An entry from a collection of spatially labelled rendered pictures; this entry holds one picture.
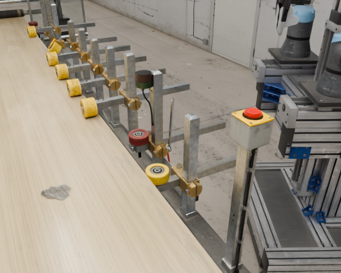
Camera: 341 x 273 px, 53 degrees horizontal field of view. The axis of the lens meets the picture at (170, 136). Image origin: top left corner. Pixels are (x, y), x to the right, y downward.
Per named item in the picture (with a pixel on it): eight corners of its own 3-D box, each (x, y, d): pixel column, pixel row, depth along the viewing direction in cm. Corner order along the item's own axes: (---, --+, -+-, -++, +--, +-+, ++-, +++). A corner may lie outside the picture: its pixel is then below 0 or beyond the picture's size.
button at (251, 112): (253, 112, 81) (254, 105, 80) (264, 119, 78) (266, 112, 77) (240, 116, 80) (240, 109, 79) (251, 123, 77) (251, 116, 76)
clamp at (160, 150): (153, 141, 145) (153, 130, 143) (168, 156, 135) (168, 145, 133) (141, 144, 143) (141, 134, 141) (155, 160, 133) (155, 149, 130)
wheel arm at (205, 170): (249, 157, 136) (250, 148, 134) (254, 162, 134) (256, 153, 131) (150, 190, 118) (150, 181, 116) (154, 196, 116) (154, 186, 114)
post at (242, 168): (233, 257, 108) (250, 135, 85) (242, 269, 104) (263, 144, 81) (221, 263, 106) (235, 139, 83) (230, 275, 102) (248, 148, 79)
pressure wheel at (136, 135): (144, 149, 144) (143, 125, 138) (152, 158, 138) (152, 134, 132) (126, 154, 141) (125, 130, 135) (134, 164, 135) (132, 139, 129)
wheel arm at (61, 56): (128, 49, 225) (128, 43, 223) (130, 50, 222) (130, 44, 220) (51, 59, 205) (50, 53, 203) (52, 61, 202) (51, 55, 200)
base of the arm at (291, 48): (303, 49, 187) (307, 31, 182) (314, 58, 174) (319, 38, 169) (276, 49, 186) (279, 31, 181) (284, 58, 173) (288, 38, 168)
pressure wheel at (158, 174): (150, 186, 123) (149, 160, 117) (171, 190, 121) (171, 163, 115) (143, 201, 116) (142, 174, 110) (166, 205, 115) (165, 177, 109)
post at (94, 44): (104, 117, 206) (96, 37, 182) (106, 119, 204) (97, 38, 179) (98, 118, 205) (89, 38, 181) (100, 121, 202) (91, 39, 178)
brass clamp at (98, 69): (97, 66, 197) (96, 58, 195) (105, 73, 187) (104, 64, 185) (87, 67, 195) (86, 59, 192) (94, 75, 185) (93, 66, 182)
